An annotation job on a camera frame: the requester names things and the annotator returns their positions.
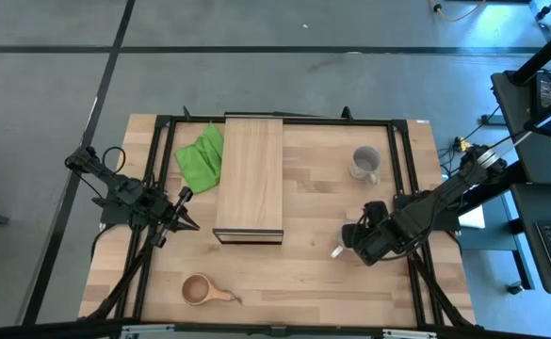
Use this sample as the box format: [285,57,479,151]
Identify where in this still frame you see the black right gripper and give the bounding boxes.
[341,201,418,267]

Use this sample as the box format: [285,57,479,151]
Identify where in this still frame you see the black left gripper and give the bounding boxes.
[151,186,201,249]

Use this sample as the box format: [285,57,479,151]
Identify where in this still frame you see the wooden cup with handle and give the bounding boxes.
[181,272,244,307]

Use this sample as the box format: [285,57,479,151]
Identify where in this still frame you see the grey speckled mug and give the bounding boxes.
[348,145,383,187]

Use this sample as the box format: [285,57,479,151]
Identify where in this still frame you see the green cloth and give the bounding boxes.
[174,121,225,195]

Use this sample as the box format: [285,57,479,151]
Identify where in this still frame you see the black rig crossbar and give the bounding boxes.
[0,319,551,339]

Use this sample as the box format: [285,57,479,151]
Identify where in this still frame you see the white paper sheet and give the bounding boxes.
[457,205,487,231]

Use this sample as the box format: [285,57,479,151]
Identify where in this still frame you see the dark grey keyboard desk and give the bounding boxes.
[510,182,551,296]

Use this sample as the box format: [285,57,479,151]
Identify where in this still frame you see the black side desk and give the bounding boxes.
[490,69,551,185]

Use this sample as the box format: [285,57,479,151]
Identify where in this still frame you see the black power adapter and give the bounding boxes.
[537,77,551,110]

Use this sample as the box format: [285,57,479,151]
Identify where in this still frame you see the black monitor pole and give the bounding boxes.
[510,17,551,87]

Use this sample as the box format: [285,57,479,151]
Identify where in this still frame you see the silver metal bracket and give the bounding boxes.
[121,323,176,339]
[381,328,439,339]

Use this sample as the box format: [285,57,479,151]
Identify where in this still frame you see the black aluminium table frame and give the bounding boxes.
[79,105,477,331]

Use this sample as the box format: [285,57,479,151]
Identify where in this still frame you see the cables with yellow connector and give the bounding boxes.
[437,135,474,176]

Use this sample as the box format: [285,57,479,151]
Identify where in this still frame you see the yellow hanging cable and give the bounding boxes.
[428,0,487,24]

